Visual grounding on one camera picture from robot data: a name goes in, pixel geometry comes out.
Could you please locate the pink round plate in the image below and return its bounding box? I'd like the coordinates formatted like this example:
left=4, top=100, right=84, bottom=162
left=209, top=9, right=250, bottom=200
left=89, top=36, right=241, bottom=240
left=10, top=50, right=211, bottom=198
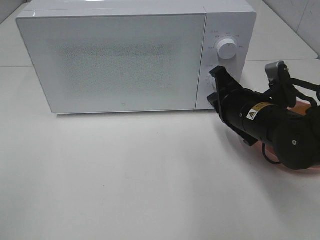
left=242, top=101, right=320, bottom=170

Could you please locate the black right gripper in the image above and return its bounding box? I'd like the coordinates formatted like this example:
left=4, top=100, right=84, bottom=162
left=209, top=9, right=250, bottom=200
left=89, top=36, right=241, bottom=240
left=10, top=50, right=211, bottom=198
left=207, top=66, right=255, bottom=146

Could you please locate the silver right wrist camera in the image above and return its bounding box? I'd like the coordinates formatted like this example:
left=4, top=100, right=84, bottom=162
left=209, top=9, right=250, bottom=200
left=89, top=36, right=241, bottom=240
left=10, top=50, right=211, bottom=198
left=265, top=60, right=285, bottom=88

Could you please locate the white microwave knob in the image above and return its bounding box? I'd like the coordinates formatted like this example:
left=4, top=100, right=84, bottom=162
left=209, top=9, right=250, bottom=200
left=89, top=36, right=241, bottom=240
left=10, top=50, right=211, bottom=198
left=216, top=36, right=238, bottom=60
left=206, top=74, right=216, bottom=89

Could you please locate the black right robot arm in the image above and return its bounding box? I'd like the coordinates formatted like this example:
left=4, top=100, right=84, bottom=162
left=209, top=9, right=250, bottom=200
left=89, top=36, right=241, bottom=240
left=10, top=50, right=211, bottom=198
left=207, top=61, right=320, bottom=170

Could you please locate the white microwave oven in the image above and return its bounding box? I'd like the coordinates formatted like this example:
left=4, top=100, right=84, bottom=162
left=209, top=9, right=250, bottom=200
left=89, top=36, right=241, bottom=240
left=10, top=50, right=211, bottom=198
left=15, top=0, right=257, bottom=113

